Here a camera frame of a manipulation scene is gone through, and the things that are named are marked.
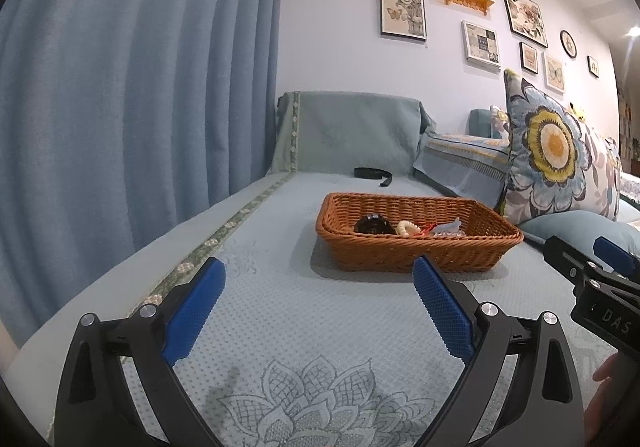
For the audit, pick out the cluttered shelf unit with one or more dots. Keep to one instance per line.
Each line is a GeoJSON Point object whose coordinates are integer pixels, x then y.
{"type": "Point", "coordinates": [630, 132]}

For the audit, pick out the pale blue hair clip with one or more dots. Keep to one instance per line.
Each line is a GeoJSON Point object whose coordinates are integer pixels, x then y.
{"type": "Point", "coordinates": [450, 227]}

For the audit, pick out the white picture frame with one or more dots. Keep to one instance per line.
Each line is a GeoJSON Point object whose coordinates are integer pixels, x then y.
{"type": "Point", "coordinates": [481, 46]}

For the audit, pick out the teal sofa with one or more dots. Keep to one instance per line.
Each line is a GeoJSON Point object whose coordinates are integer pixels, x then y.
{"type": "Point", "coordinates": [480, 122]}

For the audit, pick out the brown wicker basket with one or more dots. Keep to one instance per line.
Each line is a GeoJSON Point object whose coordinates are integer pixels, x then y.
{"type": "Point", "coordinates": [400, 252]}

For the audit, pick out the pale butterfly picture frame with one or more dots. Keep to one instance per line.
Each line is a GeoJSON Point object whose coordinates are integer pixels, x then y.
{"type": "Point", "coordinates": [554, 73]}

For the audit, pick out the person's right hand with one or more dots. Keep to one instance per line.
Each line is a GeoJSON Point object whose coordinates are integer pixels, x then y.
{"type": "Point", "coordinates": [612, 402]}

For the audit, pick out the flower painting black frame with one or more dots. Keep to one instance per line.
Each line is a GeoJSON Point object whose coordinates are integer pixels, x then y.
{"type": "Point", "coordinates": [525, 17]}

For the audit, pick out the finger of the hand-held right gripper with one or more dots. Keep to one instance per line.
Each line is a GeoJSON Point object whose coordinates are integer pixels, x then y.
{"type": "Point", "coordinates": [562, 252]}
{"type": "Point", "coordinates": [617, 254]}

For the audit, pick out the blue curtain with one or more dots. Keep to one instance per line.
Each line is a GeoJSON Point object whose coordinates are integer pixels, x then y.
{"type": "Point", "coordinates": [125, 102]}

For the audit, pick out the small floral cushion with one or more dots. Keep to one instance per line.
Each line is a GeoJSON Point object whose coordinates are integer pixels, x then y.
{"type": "Point", "coordinates": [500, 122]}

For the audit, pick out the patterned cloth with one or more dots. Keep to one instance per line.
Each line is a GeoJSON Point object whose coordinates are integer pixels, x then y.
{"type": "Point", "coordinates": [630, 189]}

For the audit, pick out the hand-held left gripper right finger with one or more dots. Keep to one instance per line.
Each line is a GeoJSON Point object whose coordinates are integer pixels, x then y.
{"type": "Point", "coordinates": [442, 307]}

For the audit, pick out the small yellow object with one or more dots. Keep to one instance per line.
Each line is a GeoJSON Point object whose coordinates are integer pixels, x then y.
{"type": "Point", "coordinates": [577, 112]}

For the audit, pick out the small butterfly picture frame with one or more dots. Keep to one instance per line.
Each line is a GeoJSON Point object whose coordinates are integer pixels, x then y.
{"type": "Point", "coordinates": [529, 58]}

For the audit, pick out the large butterfly picture frame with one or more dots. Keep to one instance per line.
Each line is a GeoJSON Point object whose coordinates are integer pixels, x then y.
{"type": "Point", "coordinates": [402, 9]}

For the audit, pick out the striped blue yellow cushion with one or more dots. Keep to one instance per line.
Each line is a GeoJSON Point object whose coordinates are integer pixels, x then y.
{"type": "Point", "coordinates": [460, 162]}

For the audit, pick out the large floral cushion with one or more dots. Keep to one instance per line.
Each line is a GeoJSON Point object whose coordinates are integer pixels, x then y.
{"type": "Point", "coordinates": [550, 147]}

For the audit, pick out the tiny black picture frame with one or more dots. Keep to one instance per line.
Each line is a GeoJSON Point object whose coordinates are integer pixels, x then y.
{"type": "Point", "coordinates": [593, 66]}

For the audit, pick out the teal cushion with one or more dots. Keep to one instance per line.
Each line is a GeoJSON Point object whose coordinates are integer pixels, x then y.
{"type": "Point", "coordinates": [565, 224]}

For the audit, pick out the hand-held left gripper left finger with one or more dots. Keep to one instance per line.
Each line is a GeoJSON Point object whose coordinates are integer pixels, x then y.
{"type": "Point", "coordinates": [195, 312]}

